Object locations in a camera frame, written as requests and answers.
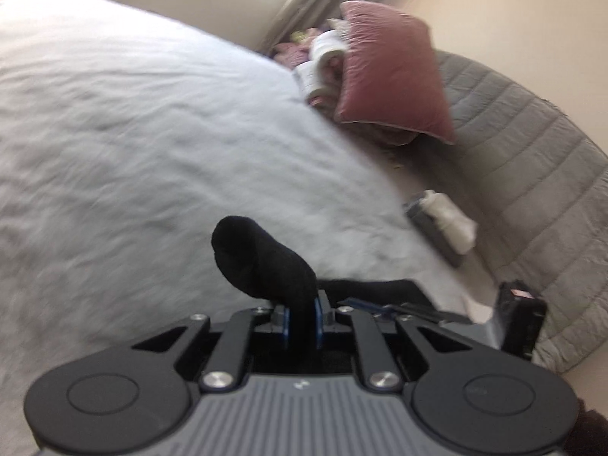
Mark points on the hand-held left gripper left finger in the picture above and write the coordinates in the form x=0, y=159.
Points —
x=284, y=325

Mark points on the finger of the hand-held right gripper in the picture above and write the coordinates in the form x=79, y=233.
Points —
x=418, y=312

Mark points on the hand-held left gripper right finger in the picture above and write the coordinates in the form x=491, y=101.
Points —
x=319, y=323

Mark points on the black sock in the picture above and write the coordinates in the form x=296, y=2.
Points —
x=266, y=266
x=380, y=289

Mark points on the person's right forearm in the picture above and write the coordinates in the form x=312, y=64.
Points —
x=593, y=432

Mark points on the folded grey cloth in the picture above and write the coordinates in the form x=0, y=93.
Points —
x=430, y=230

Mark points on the grey quilted headboard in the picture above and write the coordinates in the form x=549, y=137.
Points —
x=522, y=152

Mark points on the pink velvet pillow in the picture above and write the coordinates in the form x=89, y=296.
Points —
x=389, y=71

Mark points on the crumpled pink cloth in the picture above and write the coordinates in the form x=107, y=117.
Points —
x=289, y=52

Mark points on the folded white pink blanket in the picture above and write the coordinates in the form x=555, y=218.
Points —
x=327, y=50

